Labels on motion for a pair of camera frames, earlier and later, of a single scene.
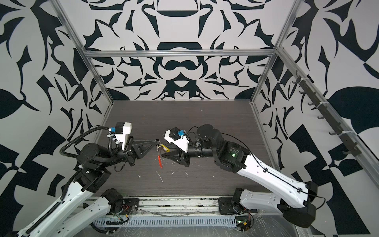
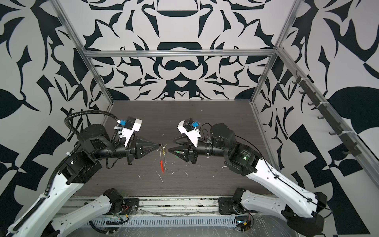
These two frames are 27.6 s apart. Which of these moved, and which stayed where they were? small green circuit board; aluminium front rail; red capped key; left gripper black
Moved: red capped key
Stayed: aluminium front rail; small green circuit board; left gripper black
